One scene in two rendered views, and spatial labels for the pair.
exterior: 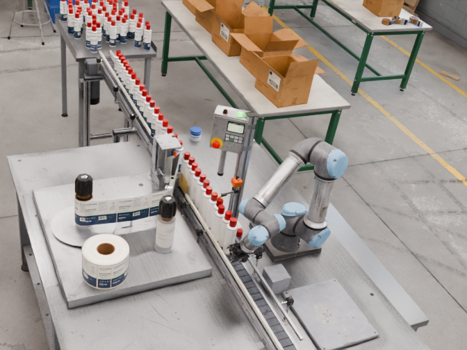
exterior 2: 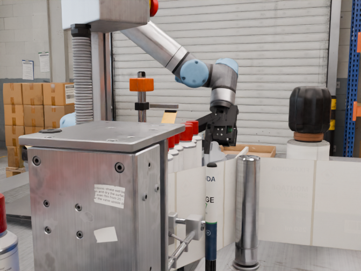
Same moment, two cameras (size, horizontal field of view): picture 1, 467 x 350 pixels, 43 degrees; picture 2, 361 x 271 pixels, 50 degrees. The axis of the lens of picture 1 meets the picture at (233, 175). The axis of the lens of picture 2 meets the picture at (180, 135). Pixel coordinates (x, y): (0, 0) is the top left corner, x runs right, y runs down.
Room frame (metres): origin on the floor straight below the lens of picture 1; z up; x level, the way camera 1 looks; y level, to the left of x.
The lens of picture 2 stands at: (2.84, 0.70, 1.19)
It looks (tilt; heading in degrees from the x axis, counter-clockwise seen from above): 8 degrees down; 230
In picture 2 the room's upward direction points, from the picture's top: straight up
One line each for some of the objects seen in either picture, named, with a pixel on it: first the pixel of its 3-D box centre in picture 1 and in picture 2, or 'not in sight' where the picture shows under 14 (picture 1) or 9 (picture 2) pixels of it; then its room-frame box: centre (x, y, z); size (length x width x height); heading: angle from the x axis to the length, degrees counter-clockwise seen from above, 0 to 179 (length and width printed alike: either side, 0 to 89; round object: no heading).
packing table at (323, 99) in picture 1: (238, 86); not in sight; (4.91, 0.10, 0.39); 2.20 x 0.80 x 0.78; 30
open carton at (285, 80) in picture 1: (286, 72); not in sight; (4.12, -0.26, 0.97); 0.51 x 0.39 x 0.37; 125
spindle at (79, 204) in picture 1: (83, 201); not in sight; (2.17, 0.67, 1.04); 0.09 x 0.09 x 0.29
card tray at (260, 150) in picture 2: not in sight; (244, 154); (1.48, -0.44, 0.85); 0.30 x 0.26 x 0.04; 31
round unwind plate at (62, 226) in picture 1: (83, 225); not in sight; (2.17, 0.67, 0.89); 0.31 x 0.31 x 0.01
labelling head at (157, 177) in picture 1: (167, 161); (109, 255); (2.65, 0.37, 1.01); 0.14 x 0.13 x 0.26; 31
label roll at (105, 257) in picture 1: (105, 260); not in sight; (1.89, 0.49, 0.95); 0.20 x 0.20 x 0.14
